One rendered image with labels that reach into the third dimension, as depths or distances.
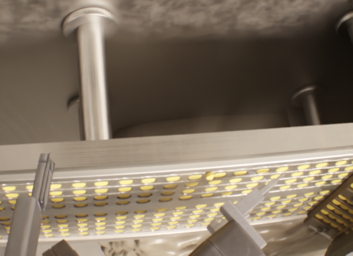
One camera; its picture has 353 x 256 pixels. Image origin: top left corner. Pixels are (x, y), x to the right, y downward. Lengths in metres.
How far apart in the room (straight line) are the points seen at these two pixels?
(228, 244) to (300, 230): 0.28
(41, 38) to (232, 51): 0.20
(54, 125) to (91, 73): 0.23
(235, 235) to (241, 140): 0.07
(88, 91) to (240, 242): 0.17
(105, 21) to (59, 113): 0.19
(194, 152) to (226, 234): 0.07
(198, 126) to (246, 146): 0.27
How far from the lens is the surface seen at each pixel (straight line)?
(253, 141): 0.43
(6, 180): 0.42
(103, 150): 0.41
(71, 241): 0.61
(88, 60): 0.47
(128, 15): 0.50
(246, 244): 0.43
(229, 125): 0.71
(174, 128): 0.69
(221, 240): 0.42
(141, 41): 0.54
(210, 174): 0.45
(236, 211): 0.44
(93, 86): 0.46
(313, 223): 0.66
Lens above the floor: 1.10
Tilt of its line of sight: 25 degrees down
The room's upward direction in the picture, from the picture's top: 172 degrees clockwise
